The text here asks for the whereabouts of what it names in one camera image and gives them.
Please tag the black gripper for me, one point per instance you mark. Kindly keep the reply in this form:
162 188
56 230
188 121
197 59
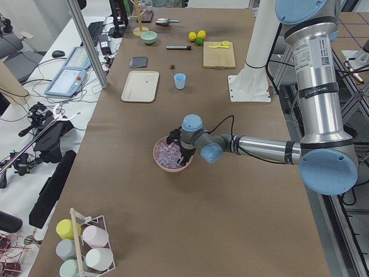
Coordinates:
187 152

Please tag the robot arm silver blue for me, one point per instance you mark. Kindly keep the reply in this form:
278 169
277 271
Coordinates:
325 154

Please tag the light blue paper cup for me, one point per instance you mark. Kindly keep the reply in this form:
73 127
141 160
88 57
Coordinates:
180 80

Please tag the pink cup in rack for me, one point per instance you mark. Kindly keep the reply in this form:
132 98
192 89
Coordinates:
95 237

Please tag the white cup in rack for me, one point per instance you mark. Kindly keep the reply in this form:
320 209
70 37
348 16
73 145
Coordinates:
99 258

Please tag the yellow cup in rack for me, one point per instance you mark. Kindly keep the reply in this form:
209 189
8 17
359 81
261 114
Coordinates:
65 229

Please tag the steel ice scoop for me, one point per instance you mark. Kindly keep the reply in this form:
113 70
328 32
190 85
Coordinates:
164 22

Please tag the grey cup in rack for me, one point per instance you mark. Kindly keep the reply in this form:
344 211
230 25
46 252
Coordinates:
66 250

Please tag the green cup in rack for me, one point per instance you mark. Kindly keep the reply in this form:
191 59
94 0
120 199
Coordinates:
69 268

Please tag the pink bowl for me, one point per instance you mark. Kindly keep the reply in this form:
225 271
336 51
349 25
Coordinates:
171 170

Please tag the cream rabbit serving tray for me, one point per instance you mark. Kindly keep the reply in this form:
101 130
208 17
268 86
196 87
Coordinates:
140 86

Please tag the wooden cutting board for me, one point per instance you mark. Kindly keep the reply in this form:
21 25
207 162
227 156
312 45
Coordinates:
218 58

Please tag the folded grey cloth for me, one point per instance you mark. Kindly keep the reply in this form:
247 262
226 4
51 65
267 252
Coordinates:
139 62

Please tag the steel muddler black tip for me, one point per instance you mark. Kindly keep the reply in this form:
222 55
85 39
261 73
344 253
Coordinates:
186 48

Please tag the green lime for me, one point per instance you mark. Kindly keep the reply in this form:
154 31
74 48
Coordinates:
199 41

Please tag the yellow plastic knife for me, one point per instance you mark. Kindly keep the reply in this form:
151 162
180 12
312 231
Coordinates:
218 46

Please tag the yellow lemon upper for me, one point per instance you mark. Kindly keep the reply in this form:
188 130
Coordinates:
192 36

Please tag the yellow lemon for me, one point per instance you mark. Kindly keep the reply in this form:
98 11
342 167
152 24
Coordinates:
192 36
201 34

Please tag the lemon slice upper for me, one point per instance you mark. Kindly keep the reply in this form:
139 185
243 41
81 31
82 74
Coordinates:
225 43

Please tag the mint green bowl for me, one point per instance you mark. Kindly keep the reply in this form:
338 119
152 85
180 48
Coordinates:
149 37

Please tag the yellow lemon lower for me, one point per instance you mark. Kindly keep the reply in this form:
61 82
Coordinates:
201 34

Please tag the black power adapter box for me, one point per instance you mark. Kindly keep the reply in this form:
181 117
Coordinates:
105 44

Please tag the black soundbar box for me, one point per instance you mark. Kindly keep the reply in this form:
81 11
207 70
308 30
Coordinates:
51 191

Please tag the wooden mug tree stand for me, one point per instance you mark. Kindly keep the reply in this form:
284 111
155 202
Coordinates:
139 10

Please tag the handheld gripper tool black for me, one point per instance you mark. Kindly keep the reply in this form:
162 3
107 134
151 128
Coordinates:
50 126

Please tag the teach pendant near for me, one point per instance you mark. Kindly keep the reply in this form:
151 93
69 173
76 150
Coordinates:
66 83

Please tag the teach pendant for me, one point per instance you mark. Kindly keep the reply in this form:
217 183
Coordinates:
66 83
78 58

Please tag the teach pendant far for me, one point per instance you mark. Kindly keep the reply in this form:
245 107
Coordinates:
78 58

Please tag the black tray at edge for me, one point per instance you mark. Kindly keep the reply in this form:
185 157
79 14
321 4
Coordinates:
146 17

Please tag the black keyboard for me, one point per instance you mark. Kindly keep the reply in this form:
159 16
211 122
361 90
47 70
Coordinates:
95 29

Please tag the black computer mouse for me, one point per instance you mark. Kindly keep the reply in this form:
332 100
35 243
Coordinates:
58 54

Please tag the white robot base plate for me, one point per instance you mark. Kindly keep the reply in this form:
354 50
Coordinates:
243 88

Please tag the white wire cup rack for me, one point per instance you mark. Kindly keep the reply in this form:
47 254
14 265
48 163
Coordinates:
80 222

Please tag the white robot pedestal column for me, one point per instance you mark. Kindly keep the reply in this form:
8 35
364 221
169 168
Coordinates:
264 32

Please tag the aluminium frame post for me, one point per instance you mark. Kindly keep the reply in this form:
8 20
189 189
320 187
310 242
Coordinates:
85 37

